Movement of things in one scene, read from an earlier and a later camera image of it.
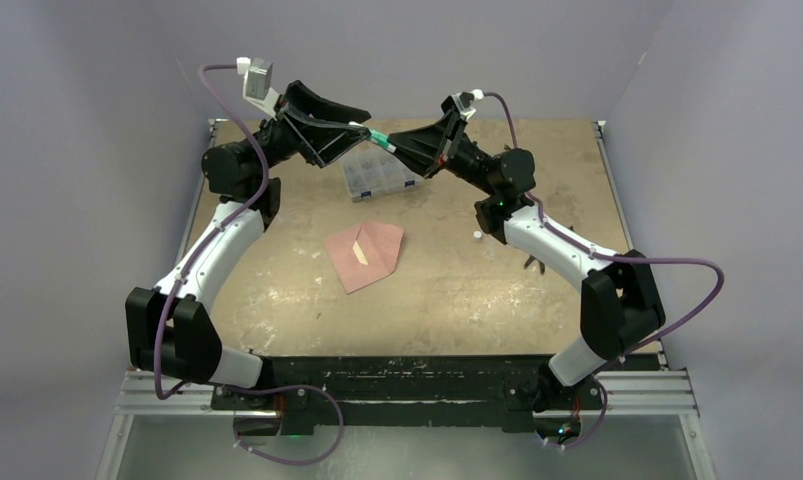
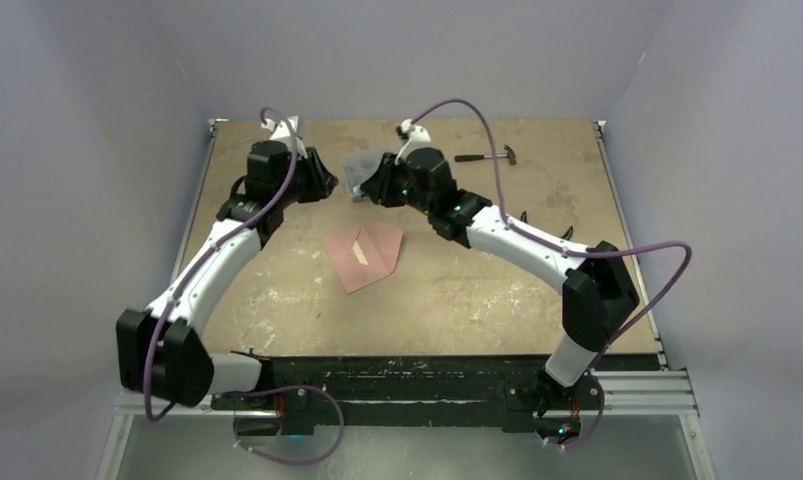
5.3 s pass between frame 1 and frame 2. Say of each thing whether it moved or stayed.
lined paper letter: stayed
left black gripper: moved
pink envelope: stayed
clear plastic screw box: stayed
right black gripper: moved
